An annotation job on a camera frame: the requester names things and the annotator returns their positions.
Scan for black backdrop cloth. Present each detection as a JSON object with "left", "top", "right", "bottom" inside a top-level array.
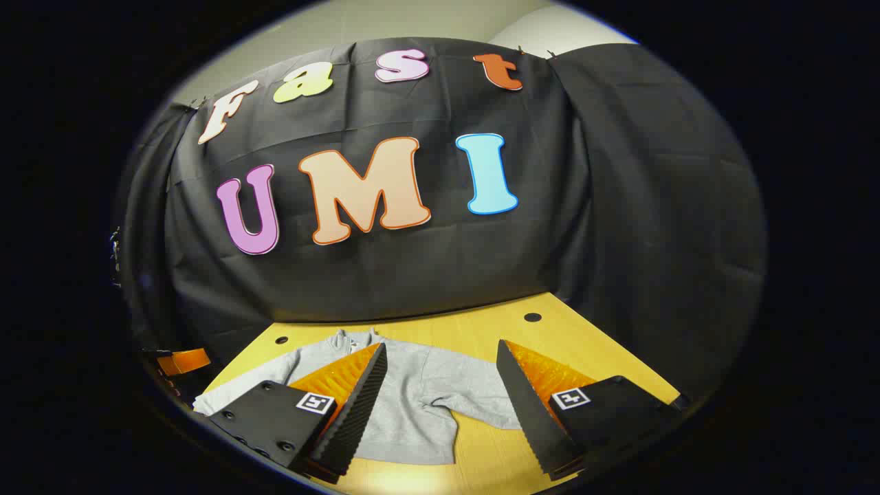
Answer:
[{"left": 113, "top": 38, "right": 768, "bottom": 408}]

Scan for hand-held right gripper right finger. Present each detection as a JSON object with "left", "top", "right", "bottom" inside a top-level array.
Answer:
[{"left": 496, "top": 339, "right": 690, "bottom": 481}]

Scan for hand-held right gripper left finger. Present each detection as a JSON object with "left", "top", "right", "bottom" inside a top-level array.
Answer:
[{"left": 194, "top": 342, "right": 388, "bottom": 483}]

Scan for grey zip-neck sweatshirt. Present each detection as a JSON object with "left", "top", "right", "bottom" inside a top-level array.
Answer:
[{"left": 192, "top": 329, "right": 523, "bottom": 466}]

